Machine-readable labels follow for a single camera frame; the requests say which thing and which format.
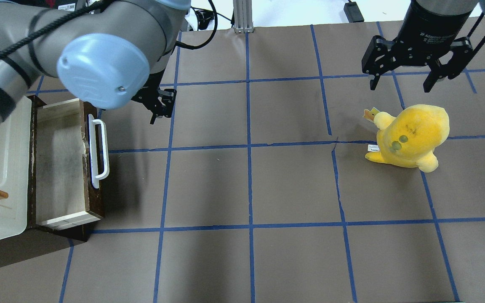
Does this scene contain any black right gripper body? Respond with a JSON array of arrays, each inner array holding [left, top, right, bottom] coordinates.
[[389, 0, 478, 68]]

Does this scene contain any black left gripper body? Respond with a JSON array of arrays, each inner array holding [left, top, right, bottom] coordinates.
[[131, 72, 163, 111]]

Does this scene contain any white drawer handle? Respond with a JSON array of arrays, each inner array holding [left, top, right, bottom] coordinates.
[[87, 114, 110, 189]]

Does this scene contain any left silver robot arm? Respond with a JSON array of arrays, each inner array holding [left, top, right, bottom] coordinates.
[[0, 0, 191, 125]]

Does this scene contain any yellow dinosaur plush toy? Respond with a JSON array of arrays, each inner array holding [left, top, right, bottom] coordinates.
[[363, 105, 450, 173]]

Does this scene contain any aluminium frame post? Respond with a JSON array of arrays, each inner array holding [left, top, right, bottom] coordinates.
[[233, 0, 254, 34]]

